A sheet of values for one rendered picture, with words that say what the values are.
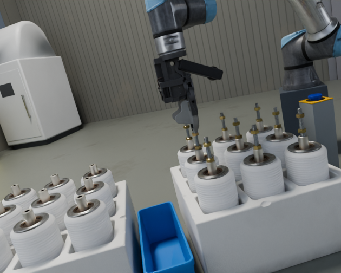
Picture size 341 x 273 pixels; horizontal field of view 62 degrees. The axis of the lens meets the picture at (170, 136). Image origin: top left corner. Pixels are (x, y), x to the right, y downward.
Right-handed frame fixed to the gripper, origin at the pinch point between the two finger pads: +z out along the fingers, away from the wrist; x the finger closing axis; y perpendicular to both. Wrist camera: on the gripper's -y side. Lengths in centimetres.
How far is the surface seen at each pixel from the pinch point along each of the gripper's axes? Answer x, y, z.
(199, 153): 1.2, 0.7, 7.3
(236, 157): 3.8, -8.3, 10.1
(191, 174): 3.0, 4.5, 11.8
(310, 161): 15.9, -21.7, 11.0
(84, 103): -344, 90, 6
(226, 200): 16.6, -0.4, 14.5
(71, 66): -346, 93, -47
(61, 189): -6.7, 41.4, 9.9
